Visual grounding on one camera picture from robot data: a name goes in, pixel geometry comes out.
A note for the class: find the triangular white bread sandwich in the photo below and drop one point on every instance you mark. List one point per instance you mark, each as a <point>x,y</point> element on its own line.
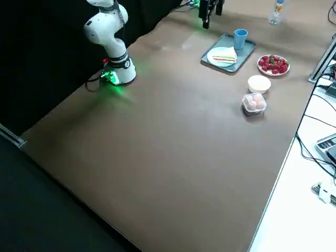
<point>225,56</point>

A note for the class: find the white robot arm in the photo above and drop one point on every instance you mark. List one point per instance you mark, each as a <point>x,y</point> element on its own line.
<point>105,29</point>

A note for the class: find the blue plastic cup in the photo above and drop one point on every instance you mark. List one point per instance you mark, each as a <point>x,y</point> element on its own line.
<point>240,39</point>

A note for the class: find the white round plate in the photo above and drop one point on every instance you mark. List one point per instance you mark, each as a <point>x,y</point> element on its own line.
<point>211,59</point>

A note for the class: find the grey-blue rectangular tray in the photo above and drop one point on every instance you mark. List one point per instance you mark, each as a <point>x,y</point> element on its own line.
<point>246,53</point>

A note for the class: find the clear milk bottle blue cap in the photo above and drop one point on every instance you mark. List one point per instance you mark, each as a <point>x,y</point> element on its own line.
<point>275,15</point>

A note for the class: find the pink strawberry plate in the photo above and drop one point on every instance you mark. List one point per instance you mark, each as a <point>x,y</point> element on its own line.
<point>273,74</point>

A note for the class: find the red strawberry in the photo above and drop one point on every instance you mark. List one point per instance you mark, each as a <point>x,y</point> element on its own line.
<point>282,63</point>
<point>275,70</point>
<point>265,58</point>
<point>262,64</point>
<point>273,60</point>
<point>284,69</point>

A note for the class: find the white round bowl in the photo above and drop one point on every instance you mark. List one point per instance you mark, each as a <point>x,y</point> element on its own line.
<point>259,84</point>

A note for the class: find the clear plastic egg container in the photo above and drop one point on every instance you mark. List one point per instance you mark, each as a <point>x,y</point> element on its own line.
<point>253,110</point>

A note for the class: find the small black box device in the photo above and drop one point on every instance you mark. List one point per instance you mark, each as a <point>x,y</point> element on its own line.
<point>331,89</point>

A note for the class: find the black backdrop curtain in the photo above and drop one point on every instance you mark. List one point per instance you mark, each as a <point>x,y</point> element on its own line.
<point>39,65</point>

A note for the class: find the grey electronic device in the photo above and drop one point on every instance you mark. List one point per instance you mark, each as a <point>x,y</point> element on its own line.
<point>326,148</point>

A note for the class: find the small circuit board connector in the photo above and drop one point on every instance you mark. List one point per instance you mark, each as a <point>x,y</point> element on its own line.
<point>324,194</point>

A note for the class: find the aluminium frame bar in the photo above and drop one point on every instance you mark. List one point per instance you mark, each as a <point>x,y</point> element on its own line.
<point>321,61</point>
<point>14,137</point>

